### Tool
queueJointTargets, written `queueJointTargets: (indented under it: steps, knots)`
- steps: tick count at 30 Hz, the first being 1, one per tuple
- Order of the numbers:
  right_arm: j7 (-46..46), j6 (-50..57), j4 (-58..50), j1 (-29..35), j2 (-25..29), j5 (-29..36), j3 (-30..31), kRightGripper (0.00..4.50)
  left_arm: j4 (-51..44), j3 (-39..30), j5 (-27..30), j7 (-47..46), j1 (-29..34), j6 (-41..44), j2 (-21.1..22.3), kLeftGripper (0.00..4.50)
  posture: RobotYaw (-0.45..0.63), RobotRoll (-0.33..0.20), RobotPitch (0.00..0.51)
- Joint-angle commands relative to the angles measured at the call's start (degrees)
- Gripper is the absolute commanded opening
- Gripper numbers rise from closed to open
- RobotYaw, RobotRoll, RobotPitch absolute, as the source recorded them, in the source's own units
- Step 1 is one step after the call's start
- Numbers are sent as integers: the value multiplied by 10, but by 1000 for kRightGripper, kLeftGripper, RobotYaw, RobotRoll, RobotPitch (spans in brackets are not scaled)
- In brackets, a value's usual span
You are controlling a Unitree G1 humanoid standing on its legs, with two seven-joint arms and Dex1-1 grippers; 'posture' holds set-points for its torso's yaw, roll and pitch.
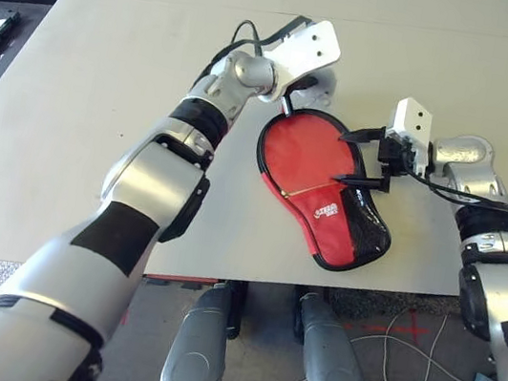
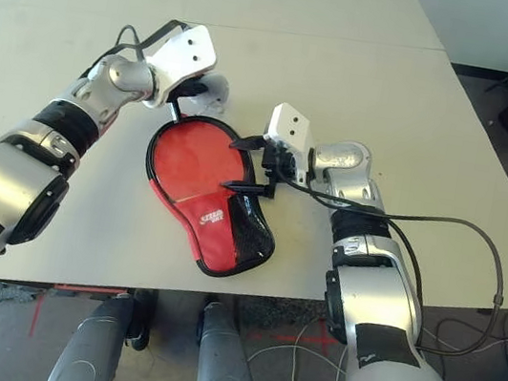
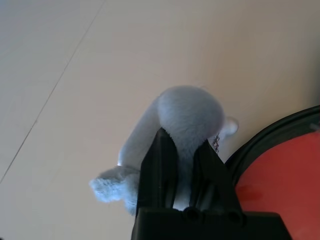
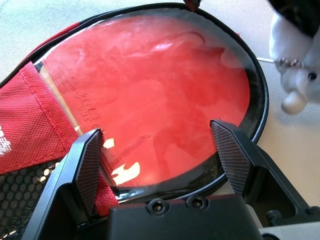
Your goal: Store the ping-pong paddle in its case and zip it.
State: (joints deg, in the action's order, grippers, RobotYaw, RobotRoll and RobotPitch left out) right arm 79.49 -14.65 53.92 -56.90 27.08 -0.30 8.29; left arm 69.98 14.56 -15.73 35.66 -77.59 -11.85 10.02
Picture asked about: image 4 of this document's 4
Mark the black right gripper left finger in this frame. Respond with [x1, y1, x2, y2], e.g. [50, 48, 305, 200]
[21, 128, 103, 240]

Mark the red ping-pong paddle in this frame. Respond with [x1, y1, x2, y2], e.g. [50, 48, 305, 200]
[41, 18, 251, 188]

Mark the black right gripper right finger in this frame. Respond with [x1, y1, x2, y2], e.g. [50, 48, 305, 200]
[209, 119, 313, 218]

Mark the black red paddle case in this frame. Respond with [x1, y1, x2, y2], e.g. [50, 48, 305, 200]
[0, 0, 270, 240]

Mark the grey white plush keychain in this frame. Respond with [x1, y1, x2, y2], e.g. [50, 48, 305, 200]
[257, 0, 320, 115]

